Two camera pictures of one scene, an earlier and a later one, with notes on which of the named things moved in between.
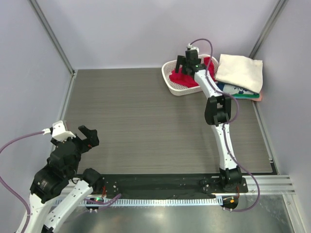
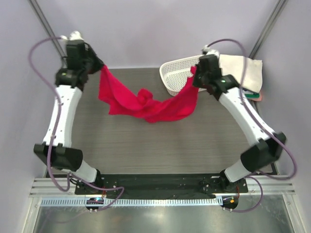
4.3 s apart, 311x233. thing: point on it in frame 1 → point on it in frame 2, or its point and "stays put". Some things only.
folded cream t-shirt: (244, 72) stays put
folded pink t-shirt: (259, 99) stays put
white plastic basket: (177, 90) stays put
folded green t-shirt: (246, 95) stays put
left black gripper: (92, 139) → (99, 63)
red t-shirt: (184, 80) → (119, 99)
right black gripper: (181, 60) → (195, 81)
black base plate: (167, 184) stays put
